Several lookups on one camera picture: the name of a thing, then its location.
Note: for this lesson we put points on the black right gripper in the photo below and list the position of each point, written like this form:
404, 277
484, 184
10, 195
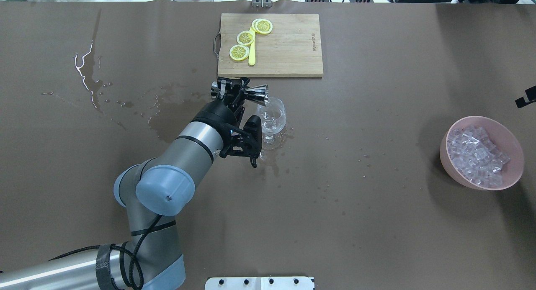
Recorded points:
526, 98

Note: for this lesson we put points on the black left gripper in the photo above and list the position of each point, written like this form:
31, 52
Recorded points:
217, 112

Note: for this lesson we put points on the steel double jigger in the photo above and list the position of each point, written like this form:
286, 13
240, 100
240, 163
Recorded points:
258, 94

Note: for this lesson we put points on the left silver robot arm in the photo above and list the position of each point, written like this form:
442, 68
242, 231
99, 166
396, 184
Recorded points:
154, 193

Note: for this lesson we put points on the clear wine glass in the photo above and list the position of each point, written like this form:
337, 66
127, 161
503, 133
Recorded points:
273, 120

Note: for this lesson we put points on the pink bowl of ice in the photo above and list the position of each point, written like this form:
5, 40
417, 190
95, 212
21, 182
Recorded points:
481, 153

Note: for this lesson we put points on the yellow plastic knife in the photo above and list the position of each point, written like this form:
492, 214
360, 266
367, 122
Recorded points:
251, 61

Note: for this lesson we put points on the lemon slice near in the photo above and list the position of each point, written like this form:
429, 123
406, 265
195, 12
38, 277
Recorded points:
239, 52

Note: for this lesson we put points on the lemon slice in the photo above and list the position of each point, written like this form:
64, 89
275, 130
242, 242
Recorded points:
239, 52
246, 38
262, 26

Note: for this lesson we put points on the lemon slice middle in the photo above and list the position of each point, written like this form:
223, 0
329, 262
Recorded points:
246, 38

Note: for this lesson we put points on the bamboo cutting board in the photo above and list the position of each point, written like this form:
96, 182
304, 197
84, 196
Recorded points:
292, 49

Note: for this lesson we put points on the lemon slice far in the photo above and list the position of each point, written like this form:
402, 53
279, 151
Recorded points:
262, 26

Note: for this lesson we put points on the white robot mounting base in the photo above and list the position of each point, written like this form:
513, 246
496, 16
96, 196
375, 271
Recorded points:
261, 283

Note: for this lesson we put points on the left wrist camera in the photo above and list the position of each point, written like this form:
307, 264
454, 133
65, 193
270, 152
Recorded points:
243, 142

